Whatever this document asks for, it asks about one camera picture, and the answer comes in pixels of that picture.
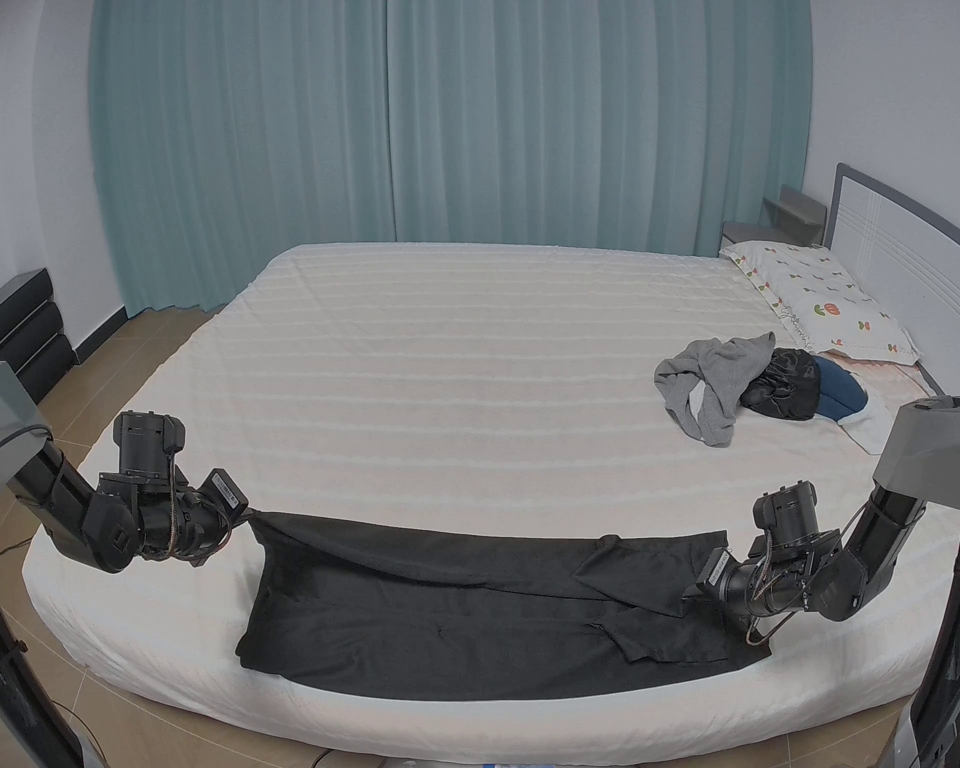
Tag shiny black garment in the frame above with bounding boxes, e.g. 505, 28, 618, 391
741, 347, 822, 421

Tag blue and white garment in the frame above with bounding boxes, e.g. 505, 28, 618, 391
813, 356, 897, 456

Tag grey garment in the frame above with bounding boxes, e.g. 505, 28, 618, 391
654, 332, 777, 449

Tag white printed pillow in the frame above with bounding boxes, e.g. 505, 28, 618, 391
720, 240, 922, 365

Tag grey bedside table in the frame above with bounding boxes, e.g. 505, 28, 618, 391
720, 183, 828, 249

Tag black chest of drawers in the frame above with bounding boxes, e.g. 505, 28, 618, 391
0, 268, 76, 402

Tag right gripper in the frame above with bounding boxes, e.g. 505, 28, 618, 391
696, 549, 774, 622

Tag bed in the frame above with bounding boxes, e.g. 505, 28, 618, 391
21, 161, 960, 751

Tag black T-shirt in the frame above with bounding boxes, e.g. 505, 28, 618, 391
236, 508, 774, 702

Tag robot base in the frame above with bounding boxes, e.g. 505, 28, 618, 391
75, 705, 925, 768

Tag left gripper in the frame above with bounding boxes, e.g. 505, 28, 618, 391
171, 468, 250, 562

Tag blue-green curtain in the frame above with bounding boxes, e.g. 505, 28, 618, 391
90, 0, 395, 316
386, 0, 815, 256

